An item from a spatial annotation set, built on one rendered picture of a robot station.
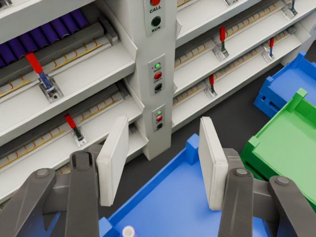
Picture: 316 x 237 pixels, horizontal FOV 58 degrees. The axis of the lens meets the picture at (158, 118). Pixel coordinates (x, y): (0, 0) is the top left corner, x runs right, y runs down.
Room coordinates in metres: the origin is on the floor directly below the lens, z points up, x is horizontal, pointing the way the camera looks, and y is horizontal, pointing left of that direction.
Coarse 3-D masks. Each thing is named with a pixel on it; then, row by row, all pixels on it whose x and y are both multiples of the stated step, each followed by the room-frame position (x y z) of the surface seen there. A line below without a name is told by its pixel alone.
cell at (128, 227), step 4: (124, 228) 0.06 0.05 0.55; (128, 228) 0.06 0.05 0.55; (132, 228) 0.06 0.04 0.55; (124, 232) 0.05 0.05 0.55; (128, 232) 0.05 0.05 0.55; (132, 232) 0.05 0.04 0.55; (136, 232) 0.06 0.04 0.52; (124, 236) 0.05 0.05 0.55; (128, 236) 0.05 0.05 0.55; (132, 236) 0.05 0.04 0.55; (136, 236) 0.05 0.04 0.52
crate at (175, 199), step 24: (192, 144) 0.17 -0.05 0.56; (168, 168) 0.15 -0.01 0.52; (192, 168) 0.16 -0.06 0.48; (144, 192) 0.11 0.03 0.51; (168, 192) 0.12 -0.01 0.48; (192, 192) 0.12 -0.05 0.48; (120, 216) 0.08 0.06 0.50; (144, 216) 0.08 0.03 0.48; (168, 216) 0.08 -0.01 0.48; (192, 216) 0.08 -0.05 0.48; (216, 216) 0.08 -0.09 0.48
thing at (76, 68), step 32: (96, 0) 0.46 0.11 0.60; (32, 32) 0.39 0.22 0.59; (64, 32) 0.39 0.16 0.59; (96, 32) 0.39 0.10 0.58; (0, 64) 0.32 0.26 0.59; (32, 64) 0.29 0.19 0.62; (64, 64) 0.34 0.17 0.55; (96, 64) 0.35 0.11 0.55; (128, 64) 0.35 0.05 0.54; (0, 96) 0.28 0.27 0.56; (32, 96) 0.28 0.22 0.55; (64, 96) 0.28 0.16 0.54; (0, 128) 0.22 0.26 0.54
